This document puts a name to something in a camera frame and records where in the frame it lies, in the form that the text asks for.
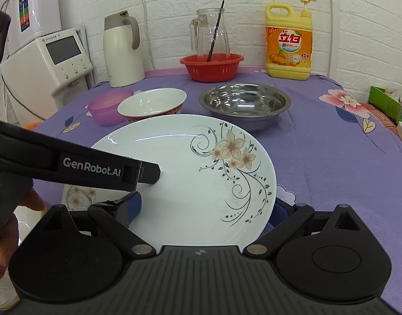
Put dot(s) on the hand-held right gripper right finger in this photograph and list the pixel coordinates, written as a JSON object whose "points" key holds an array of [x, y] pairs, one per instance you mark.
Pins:
{"points": [[281, 213]]}

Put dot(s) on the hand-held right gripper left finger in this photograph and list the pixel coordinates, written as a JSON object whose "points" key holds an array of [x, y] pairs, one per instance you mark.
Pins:
{"points": [[133, 206]]}

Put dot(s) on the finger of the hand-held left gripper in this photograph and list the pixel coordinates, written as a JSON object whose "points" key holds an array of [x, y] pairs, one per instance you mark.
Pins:
{"points": [[148, 174]]}

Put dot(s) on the large floral white plate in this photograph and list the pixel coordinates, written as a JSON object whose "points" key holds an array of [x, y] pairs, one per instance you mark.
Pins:
{"points": [[188, 187]]}

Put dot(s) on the small floral white plate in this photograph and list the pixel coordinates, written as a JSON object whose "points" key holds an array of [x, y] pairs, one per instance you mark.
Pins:
{"points": [[78, 198]]}

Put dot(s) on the white bowl red outside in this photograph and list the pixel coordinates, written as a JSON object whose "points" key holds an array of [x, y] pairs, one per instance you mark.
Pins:
{"points": [[151, 103]]}

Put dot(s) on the purple plastic bowl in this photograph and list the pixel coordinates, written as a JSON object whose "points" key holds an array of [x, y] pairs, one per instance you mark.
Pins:
{"points": [[104, 108]]}

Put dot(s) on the stainless steel bowl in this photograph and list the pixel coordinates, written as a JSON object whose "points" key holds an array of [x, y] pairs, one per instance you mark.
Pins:
{"points": [[243, 100]]}

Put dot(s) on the person's left hand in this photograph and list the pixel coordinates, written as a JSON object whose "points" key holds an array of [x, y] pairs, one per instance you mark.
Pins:
{"points": [[2, 252]]}

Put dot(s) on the orange plastic basin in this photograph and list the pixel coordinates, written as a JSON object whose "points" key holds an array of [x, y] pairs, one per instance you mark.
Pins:
{"points": [[33, 126]]}

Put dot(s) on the purple floral tablecloth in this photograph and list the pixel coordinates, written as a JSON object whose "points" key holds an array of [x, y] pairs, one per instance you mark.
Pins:
{"points": [[319, 170]]}

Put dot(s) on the white water purifier with screen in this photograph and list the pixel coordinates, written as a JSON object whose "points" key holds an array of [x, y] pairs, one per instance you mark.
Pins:
{"points": [[33, 72]]}

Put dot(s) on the red plastic colander basket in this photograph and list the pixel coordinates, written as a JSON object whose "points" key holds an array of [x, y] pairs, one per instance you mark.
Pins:
{"points": [[211, 72]]}

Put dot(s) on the white thermos jug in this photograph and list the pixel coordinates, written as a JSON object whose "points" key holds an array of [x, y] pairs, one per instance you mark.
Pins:
{"points": [[122, 55]]}

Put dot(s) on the glass pitcher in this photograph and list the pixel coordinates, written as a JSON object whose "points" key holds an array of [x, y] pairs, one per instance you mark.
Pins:
{"points": [[202, 39]]}

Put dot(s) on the black stirring stick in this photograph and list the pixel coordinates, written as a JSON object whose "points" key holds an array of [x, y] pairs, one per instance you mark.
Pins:
{"points": [[217, 26]]}

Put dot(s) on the yellow detergent bottle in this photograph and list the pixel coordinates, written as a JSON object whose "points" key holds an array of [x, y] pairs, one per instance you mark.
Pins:
{"points": [[286, 49]]}

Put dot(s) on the white wall water dispenser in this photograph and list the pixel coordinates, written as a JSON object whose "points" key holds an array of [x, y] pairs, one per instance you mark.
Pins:
{"points": [[40, 3]]}

